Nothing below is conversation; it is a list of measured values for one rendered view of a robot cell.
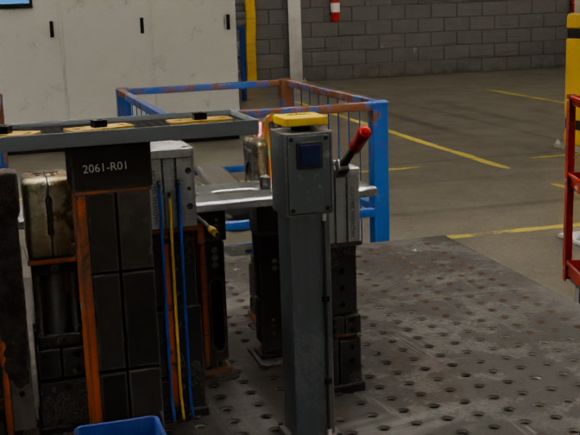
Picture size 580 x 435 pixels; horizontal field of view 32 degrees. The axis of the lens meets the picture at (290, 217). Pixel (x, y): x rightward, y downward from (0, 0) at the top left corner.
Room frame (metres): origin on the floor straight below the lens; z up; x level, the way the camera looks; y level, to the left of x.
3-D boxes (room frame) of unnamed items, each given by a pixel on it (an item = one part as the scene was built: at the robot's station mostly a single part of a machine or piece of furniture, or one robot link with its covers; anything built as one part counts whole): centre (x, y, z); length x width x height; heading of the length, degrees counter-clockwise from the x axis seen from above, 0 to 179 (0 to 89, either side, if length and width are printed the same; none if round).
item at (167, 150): (1.48, 0.18, 0.90); 0.13 x 0.10 x 0.41; 17
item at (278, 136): (1.37, -0.02, 0.92); 0.08 x 0.08 x 0.44; 17
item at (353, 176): (1.56, -0.07, 0.88); 0.11 x 0.10 x 0.36; 17
